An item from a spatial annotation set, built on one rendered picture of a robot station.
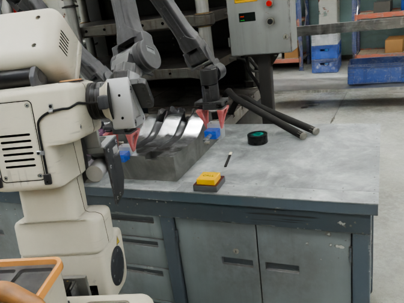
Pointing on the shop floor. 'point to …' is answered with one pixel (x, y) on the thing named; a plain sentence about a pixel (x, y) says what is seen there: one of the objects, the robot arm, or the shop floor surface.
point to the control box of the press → (262, 38)
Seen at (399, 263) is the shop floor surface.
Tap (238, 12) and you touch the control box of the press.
